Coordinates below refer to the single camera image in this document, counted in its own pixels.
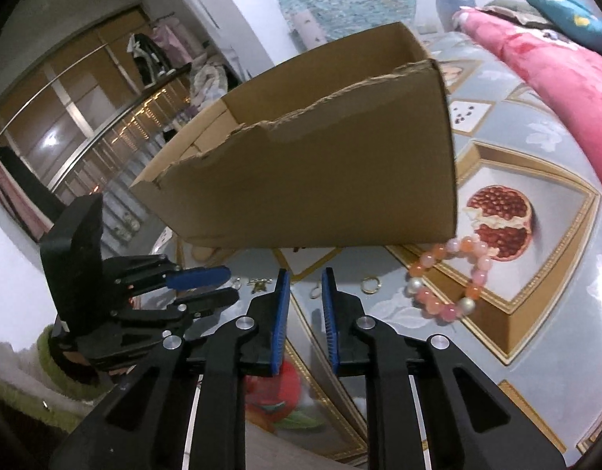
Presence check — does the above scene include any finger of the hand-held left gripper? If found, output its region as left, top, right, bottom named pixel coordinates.
left=110, top=288, right=240, bottom=334
left=105, top=255, right=232, bottom=295

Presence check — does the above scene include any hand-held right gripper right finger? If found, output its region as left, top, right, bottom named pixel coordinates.
left=321, top=267, right=563, bottom=470

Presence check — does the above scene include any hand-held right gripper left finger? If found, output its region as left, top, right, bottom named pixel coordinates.
left=49, top=268, right=291, bottom=470

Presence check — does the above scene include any pink bead bracelet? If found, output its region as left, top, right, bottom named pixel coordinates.
left=405, top=236, right=494, bottom=324

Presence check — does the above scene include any cardboard box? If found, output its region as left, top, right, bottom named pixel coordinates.
left=130, top=22, right=459, bottom=250

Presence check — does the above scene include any pink hanging cloth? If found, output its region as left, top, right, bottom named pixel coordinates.
left=0, top=149, right=52, bottom=240

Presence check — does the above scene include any green white fuzzy cloth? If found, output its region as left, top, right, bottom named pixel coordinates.
left=0, top=325, right=121, bottom=432

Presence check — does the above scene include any open wooden wardrobe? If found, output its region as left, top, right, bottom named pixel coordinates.
left=0, top=5, right=223, bottom=236

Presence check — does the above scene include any pile of light clothes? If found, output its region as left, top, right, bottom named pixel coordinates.
left=188, top=54, right=243, bottom=108

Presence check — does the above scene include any fruit print bed sheet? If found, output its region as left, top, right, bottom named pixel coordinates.
left=154, top=29, right=602, bottom=466

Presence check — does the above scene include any black white hanging garment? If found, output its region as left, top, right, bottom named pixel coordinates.
left=127, top=33, right=172, bottom=84

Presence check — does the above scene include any pink hanging garment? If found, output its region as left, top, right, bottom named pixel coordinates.
left=151, top=22, right=184, bottom=60

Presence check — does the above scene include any pink floral blanket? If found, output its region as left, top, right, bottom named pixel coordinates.
left=452, top=7, right=602, bottom=192

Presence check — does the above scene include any blue water bottle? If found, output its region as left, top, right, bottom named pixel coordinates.
left=437, top=0, right=475, bottom=33

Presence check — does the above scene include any grey patterned pillow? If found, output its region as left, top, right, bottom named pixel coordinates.
left=482, top=2, right=546, bottom=27

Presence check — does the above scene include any blue printed pillow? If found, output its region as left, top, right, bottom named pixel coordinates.
left=519, top=0, right=602, bottom=54

